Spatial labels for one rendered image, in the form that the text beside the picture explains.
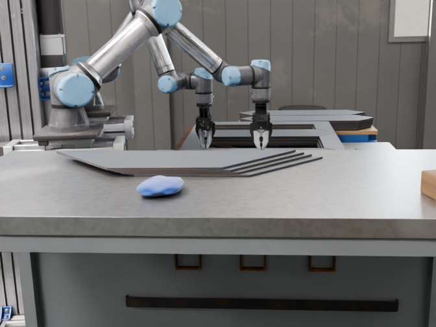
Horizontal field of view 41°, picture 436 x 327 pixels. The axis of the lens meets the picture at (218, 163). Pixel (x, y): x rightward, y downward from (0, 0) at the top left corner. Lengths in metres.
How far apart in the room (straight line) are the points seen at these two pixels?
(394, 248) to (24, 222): 0.74
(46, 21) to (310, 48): 3.41
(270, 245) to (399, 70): 4.65
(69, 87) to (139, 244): 0.94
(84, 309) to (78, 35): 3.70
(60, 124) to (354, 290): 1.16
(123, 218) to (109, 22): 4.25
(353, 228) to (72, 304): 1.10
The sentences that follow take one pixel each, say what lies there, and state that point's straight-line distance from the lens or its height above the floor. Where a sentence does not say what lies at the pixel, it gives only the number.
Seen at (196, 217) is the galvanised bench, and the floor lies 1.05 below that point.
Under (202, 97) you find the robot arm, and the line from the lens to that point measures 2.58.
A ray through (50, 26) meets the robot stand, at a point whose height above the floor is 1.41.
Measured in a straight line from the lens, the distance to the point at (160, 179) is 1.34.
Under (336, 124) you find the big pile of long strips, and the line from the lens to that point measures 3.41.
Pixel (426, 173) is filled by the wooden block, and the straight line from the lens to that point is 1.34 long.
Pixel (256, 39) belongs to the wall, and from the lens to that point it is 5.39.
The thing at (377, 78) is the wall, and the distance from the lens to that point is 5.68.
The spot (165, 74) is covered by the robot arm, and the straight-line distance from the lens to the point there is 2.50.
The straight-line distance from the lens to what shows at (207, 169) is 1.45.
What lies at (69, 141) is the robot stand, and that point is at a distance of 2.21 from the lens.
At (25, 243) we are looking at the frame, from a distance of 1.28.
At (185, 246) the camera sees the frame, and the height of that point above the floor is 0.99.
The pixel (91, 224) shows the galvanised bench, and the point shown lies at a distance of 1.22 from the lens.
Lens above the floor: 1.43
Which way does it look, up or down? 14 degrees down
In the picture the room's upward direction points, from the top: 1 degrees counter-clockwise
